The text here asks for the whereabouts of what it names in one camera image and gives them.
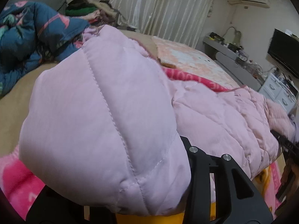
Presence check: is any pink quilted padded jacket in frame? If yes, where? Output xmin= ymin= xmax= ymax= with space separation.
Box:
xmin=19 ymin=25 xmax=295 ymax=216

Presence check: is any pile of folded clothes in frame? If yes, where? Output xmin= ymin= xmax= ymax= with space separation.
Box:
xmin=65 ymin=0 xmax=137 ymax=32

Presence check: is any white drawer cabinet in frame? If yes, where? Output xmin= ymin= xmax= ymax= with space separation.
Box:
xmin=258 ymin=72 xmax=298 ymax=114

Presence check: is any black flat television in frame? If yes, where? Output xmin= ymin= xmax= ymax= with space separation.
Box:
xmin=268 ymin=29 xmax=299 ymax=79

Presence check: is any peach patterned pillow towel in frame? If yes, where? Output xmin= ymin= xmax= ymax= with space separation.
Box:
xmin=152 ymin=36 xmax=239 ymax=89

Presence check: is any white pleated curtain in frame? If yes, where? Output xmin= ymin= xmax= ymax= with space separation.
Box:
xmin=110 ymin=0 xmax=213 ymax=48

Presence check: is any pink cartoon fleece blanket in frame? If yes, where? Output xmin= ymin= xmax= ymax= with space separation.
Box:
xmin=1 ymin=63 xmax=285 ymax=219

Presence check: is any navy floral duvet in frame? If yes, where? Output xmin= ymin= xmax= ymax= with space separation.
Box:
xmin=1 ymin=1 xmax=90 ymax=97

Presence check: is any grey headboard cushion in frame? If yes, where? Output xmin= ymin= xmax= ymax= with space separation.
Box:
xmin=7 ymin=0 xmax=70 ymax=16

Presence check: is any grey wall shelf desk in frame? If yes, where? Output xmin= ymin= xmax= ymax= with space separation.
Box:
xmin=203 ymin=37 xmax=261 ymax=91

